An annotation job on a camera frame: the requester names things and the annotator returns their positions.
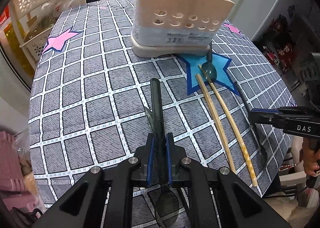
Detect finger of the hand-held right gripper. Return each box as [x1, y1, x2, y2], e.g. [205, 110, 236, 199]
[248, 111, 278, 125]
[251, 107, 298, 114]

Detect white plastic bag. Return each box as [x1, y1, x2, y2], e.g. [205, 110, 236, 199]
[41, 0, 80, 16]

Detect pink star sticker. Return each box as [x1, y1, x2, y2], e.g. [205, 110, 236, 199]
[43, 27, 82, 52]
[222, 23, 243, 36]

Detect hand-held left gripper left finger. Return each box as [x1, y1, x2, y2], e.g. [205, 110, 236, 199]
[32, 133, 157, 228]

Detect white plastic chair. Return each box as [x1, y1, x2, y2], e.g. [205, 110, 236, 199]
[276, 136, 320, 208]

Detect pink plastic stool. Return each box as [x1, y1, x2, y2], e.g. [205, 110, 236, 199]
[0, 131, 25, 191]

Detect yellow oil bottle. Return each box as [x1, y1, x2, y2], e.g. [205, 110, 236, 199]
[0, 25, 35, 79]

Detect blue star sticker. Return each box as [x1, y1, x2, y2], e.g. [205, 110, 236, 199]
[179, 53, 242, 95]

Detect beige plastic utensil holder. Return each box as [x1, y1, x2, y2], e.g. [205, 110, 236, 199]
[130, 0, 235, 57]

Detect red toys on shelf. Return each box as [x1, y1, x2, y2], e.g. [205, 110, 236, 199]
[262, 16, 295, 69]

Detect wooden chopstick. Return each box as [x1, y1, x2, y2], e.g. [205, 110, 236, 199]
[199, 64, 258, 187]
[195, 74, 236, 172]

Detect red plastic basket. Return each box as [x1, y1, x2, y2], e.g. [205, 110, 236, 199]
[0, 10, 12, 26]

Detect person's right hand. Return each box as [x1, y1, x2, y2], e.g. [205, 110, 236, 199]
[301, 139, 320, 176]

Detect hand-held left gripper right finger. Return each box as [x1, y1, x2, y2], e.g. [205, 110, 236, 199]
[165, 133, 292, 228]

